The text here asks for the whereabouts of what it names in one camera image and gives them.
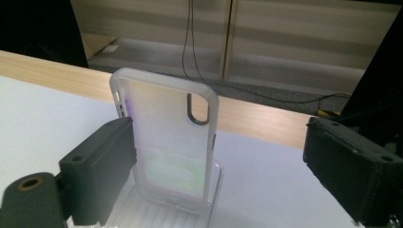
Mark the pink and blue phone case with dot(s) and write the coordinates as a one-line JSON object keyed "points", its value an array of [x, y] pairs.
{"points": [[168, 133]]}

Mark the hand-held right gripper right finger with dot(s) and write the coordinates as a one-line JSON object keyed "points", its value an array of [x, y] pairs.
{"points": [[358, 171]]}

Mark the wooden table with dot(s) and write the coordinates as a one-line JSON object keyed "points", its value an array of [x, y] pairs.
{"points": [[47, 73]]}

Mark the small white floor plate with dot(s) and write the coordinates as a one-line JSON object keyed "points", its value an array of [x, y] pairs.
{"points": [[110, 48]]}

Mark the clear plastic tray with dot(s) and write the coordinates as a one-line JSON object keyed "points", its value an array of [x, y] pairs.
{"points": [[149, 215]]}

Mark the white board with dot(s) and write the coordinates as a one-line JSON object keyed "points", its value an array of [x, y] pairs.
{"points": [[269, 190]]}

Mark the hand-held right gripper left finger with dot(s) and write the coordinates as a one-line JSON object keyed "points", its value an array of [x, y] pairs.
{"points": [[101, 171]]}

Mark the black curtain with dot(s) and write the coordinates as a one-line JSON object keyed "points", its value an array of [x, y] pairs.
{"points": [[380, 79], [34, 28]]}

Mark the yellow floor tape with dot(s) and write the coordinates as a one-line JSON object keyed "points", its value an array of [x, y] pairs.
{"points": [[328, 112]]}

